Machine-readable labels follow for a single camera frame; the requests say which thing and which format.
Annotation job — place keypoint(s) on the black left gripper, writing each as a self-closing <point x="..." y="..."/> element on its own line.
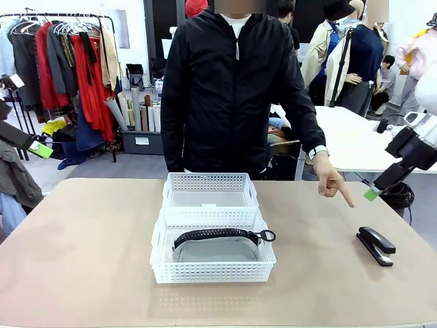
<point x="15" y="135"/>

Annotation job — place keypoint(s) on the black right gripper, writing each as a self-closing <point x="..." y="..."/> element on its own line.
<point x="408" y="147"/>

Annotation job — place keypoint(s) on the grey pencil pouch black zipper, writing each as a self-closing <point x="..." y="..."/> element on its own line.
<point x="211" y="251"/>

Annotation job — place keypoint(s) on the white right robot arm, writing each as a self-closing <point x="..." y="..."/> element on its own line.
<point x="426" y="92"/>

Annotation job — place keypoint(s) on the person's right forearm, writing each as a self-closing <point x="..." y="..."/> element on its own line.
<point x="172" y="143"/>

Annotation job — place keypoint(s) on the person's left forearm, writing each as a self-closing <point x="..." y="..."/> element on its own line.
<point x="309" y="133"/>

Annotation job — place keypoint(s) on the person's left hand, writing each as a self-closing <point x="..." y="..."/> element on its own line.
<point x="329" y="181"/>

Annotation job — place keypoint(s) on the yellow fabric item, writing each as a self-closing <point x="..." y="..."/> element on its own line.
<point x="53" y="128"/>

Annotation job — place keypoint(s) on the grey draped garment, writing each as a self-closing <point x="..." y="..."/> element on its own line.
<point x="17" y="177"/>

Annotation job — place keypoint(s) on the white table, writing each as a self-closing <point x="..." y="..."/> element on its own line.
<point x="358" y="150"/>

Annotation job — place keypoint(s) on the navy blue hanging garment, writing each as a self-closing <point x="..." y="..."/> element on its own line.
<point x="87" y="133"/>

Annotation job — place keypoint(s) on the black stapler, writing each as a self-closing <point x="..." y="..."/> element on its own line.
<point x="375" y="239"/>

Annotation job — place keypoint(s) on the red hanging dress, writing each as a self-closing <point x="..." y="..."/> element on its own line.
<point x="94" y="102"/>

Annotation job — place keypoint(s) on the light blue draped fabric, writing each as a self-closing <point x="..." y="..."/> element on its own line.
<point x="12" y="215"/>

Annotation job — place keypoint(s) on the white wrist watch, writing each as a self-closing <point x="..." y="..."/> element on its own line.
<point x="318" y="152"/>

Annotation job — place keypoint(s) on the red hanging jacket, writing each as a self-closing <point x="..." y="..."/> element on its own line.
<point x="46" y="68"/>

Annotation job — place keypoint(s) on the grey paper roll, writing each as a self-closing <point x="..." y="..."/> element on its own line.
<point x="116" y="112"/>

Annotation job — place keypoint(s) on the dark grey hanging garment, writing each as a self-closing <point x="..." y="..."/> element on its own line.
<point x="25" y="65"/>

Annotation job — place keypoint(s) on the grey hanging jacket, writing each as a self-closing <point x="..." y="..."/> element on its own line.
<point x="59" y="65"/>

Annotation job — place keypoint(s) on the beige paper roll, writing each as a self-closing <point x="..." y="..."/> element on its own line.
<point x="128" y="109"/>

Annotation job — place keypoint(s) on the crouching background person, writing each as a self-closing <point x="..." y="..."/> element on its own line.
<point x="385" y="82"/>

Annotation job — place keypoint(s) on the grey storage bin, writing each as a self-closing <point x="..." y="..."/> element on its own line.
<point x="143" y="141"/>

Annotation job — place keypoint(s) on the tall grey cardboard tube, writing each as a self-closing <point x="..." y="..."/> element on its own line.
<point x="135" y="109"/>

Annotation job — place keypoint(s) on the light blue hanging garment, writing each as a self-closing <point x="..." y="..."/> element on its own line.
<point x="6" y="51"/>

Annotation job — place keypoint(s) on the black backpack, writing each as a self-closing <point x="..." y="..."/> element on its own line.
<point x="283" y="167"/>

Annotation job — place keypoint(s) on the brown cardboard tube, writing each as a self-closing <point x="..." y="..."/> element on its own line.
<point x="147" y="112"/>

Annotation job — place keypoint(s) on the beige hanging garment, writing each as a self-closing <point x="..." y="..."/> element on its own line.
<point x="111" y="61"/>

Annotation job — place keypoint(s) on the seated background person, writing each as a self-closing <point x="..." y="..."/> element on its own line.
<point x="278" y="130"/>

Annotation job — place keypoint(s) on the black clothes rack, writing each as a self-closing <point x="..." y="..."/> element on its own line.
<point x="102" y="41"/>

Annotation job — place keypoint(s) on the mannequin pink top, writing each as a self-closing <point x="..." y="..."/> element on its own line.
<point x="414" y="54"/>

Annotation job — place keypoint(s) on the mannequin navy top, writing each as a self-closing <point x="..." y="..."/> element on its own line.
<point x="367" y="54"/>

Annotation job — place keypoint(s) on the mannequin beige coat black hat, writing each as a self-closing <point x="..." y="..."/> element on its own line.
<point x="317" y="58"/>

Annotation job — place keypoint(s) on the person in black jacket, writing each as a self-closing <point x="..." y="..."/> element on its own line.
<point x="232" y="102"/>

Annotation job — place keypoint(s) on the white perforated plastic basket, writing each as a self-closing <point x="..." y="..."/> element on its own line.
<point x="211" y="213"/>
<point x="211" y="273"/>

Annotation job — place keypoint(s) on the background person red hood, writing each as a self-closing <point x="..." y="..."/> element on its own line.
<point x="196" y="7"/>

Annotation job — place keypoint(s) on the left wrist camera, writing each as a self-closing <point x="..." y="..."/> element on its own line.
<point x="12" y="82"/>

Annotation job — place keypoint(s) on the white wall poster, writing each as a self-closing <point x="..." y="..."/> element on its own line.
<point x="123" y="29"/>

